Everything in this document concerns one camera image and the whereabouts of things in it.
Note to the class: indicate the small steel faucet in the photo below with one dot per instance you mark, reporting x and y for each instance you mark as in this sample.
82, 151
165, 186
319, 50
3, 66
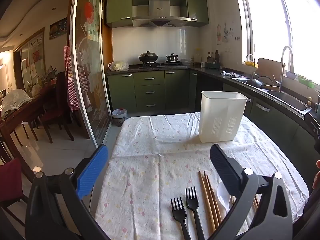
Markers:
253, 65

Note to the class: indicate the grey dish cloth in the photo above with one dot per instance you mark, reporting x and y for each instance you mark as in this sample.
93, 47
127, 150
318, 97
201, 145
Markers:
231, 74

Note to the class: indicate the black wok with lid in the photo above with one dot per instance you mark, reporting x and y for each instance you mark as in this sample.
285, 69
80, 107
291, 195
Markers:
148, 57

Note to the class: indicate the white floral tablecloth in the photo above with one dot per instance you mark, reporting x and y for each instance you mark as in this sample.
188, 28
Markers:
155, 180

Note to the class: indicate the small dark cooking pot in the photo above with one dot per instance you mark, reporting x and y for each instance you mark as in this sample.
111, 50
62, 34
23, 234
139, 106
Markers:
172, 57

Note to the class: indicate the dark wall poster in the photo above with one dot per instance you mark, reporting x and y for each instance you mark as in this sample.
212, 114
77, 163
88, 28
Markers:
58, 28

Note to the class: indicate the dark wooden dining chair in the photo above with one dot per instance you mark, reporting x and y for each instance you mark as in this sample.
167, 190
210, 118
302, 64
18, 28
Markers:
56, 105

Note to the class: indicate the white lace food cover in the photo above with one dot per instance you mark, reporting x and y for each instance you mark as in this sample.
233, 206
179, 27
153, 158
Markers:
15, 102

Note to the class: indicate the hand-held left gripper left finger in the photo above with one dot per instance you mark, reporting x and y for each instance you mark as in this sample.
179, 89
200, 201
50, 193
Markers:
92, 172

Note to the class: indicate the person's right hand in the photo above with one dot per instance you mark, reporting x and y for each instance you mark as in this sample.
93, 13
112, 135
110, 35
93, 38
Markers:
317, 178

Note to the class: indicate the green dish rack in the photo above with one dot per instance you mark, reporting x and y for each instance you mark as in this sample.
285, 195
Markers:
213, 66

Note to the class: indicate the white slotted plastic utensil basket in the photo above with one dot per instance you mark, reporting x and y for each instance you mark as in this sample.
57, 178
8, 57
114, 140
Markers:
217, 117

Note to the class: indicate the dark wooden dining table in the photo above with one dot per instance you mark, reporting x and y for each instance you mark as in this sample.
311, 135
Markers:
22, 120

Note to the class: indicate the kitchen window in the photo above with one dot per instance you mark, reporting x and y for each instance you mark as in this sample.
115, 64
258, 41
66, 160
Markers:
275, 20

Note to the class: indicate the patterned glass sliding door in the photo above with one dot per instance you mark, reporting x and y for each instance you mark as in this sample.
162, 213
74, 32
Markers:
90, 67

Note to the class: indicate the wooden cutting board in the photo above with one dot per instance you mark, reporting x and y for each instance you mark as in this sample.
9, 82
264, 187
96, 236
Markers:
268, 67

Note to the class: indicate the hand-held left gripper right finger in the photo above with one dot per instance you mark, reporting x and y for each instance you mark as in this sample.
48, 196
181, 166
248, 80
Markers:
222, 167

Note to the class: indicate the wall calendar poster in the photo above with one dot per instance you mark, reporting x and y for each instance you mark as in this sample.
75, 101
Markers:
36, 52

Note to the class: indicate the steel kitchen sink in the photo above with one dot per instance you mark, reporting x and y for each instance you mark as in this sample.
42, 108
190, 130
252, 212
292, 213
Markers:
290, 100

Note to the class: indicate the black plastic fork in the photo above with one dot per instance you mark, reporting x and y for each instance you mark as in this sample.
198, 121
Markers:
192, 202
178, 212

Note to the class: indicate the green plastic bowls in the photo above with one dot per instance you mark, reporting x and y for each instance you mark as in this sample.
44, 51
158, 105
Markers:
306, 81

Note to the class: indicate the green sink base cabinets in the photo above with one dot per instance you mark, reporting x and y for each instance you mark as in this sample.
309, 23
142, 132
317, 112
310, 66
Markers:
270, 115

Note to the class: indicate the green wall cabinets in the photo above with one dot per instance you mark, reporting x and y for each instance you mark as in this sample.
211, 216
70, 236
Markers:
197, 5

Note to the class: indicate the red cushioned chair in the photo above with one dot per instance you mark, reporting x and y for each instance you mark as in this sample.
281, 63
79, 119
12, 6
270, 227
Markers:
11, 180

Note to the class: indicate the dark sauce bottles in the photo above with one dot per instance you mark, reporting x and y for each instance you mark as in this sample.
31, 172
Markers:
214, 57

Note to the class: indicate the red checked apron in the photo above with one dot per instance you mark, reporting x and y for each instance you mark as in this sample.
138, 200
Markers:
72, 85

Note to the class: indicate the black frying pan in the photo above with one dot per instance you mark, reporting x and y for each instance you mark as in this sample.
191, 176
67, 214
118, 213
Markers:
255, 83

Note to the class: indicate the steel range hood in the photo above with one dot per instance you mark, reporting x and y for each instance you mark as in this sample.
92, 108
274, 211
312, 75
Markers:
160, 15

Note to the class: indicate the white plastic bag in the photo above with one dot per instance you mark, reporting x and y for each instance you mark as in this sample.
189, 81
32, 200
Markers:
118, 66

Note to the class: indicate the tall steel kitchen faucet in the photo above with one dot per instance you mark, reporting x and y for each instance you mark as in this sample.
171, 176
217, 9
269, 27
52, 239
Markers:
283, 62

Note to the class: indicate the white plastic spoon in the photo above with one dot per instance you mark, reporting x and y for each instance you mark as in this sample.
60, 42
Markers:
221, 195

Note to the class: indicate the black gas stove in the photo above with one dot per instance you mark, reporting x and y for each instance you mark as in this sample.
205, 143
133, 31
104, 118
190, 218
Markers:
162, 64

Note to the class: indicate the small lidded trash can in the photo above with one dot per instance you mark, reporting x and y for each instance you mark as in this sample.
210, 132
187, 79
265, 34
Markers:
119, 117

